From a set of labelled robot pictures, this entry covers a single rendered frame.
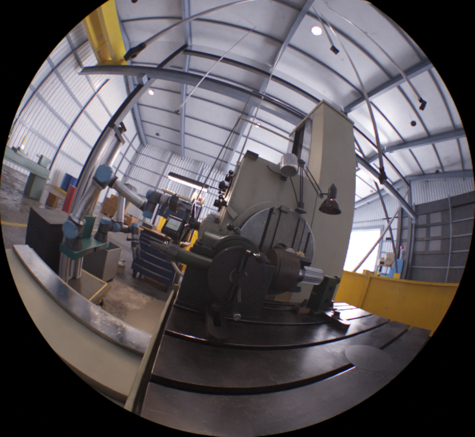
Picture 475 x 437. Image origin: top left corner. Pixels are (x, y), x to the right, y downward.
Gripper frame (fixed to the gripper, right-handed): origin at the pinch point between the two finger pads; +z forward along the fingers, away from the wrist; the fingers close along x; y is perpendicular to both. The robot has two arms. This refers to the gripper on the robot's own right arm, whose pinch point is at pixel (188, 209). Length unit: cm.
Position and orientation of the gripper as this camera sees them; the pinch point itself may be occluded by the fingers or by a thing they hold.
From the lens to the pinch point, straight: 108.7
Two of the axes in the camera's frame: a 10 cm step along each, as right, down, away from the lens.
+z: 9.3, 3.4, 1.5
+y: 1.7, -7.4, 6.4
